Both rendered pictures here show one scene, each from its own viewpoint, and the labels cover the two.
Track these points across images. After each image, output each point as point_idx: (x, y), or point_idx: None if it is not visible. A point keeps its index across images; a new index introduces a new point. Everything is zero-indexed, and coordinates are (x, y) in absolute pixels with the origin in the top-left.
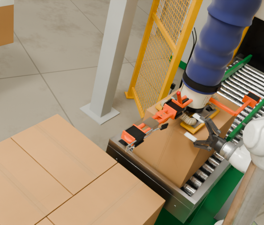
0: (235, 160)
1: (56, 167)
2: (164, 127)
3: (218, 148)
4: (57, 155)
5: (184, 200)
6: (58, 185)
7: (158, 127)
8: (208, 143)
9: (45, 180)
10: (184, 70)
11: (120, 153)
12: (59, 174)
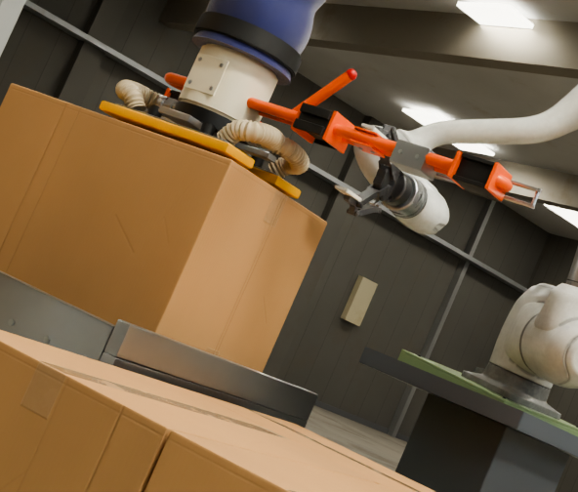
0: (433, 203)
1: (281, 449)
2: None
3: (410, 192)
4: (222, 425)
5: (301, 400)
6: (362, 481)
7: (250, 210)
8: (385, 190)
9: (356, 484)
10: (245, 22)
11: (157, 364)
12: (310, 460)
